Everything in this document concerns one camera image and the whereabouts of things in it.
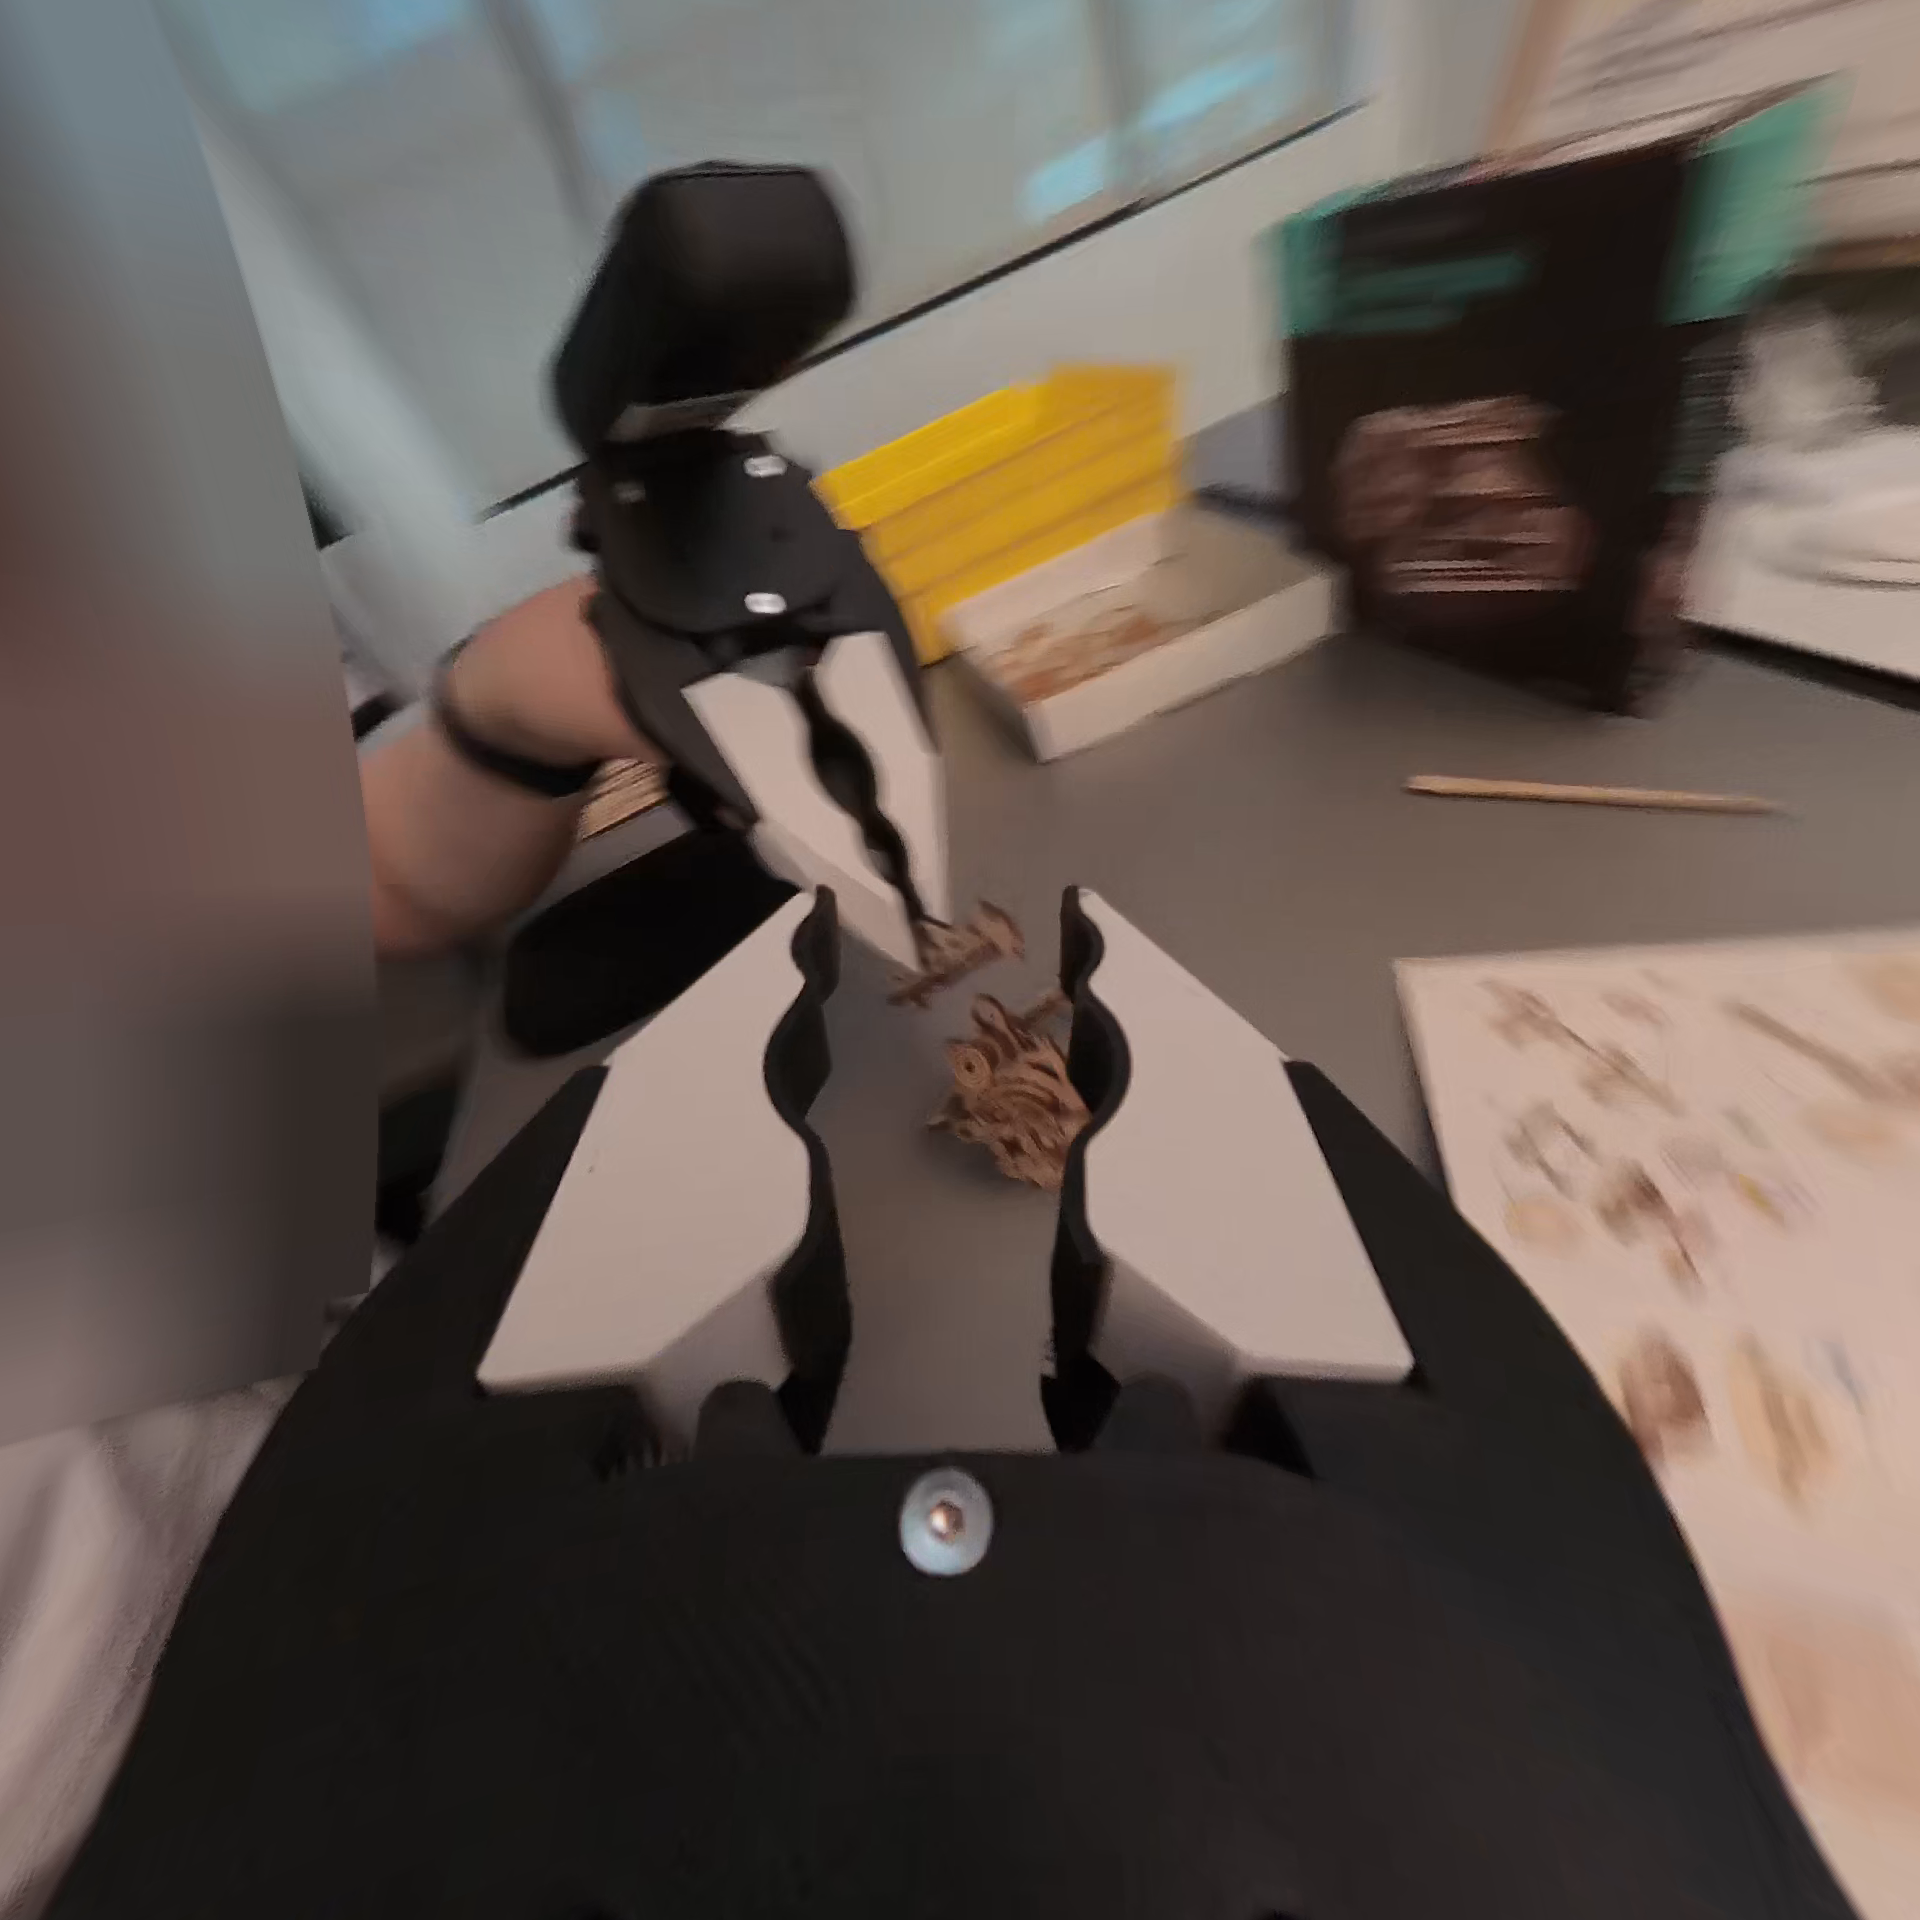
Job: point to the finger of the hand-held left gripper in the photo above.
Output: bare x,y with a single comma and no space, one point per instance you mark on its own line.
893,734
763,763

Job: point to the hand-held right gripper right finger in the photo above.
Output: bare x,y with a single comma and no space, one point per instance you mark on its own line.
1245,1230

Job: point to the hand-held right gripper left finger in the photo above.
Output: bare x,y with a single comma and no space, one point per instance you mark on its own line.
662,1230

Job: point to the wooden model assembly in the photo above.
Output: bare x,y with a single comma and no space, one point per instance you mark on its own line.
1021,1094

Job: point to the person's left forearm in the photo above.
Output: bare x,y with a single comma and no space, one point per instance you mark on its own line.
450,854

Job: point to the black model kit box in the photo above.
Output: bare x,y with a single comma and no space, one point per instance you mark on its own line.
1501,598

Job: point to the person's left hand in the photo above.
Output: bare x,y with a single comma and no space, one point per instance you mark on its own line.
557,675

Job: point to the pile of tan rings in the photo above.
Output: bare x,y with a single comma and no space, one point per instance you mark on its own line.
1079,652

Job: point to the yellow plastic bin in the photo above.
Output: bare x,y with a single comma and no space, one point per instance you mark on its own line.
991,481

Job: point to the assembly instruction booklet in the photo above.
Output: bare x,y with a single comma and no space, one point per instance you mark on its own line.
1681,1200

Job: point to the thin wooden stick tool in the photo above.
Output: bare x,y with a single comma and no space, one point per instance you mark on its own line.
1589,795

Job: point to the white book stand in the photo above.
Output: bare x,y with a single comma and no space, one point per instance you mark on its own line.
1829,524

